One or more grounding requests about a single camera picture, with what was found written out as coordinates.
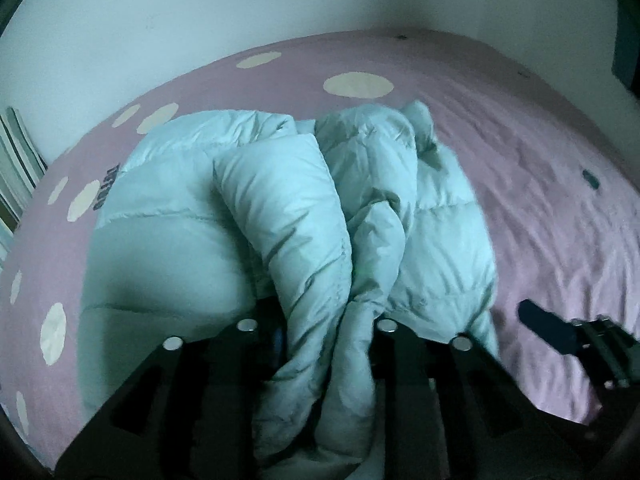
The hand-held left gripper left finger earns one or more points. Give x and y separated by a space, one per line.
250 355

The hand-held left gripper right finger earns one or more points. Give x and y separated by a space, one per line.
400 360

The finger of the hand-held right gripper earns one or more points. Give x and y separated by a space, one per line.
545 327

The light blue puffer jacket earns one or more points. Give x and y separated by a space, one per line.
280 200

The pink polka dot bed sheet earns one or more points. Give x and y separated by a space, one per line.
525 185

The small dark object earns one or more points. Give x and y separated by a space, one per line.
590 179

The striped bedding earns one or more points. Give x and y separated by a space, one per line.
20 170

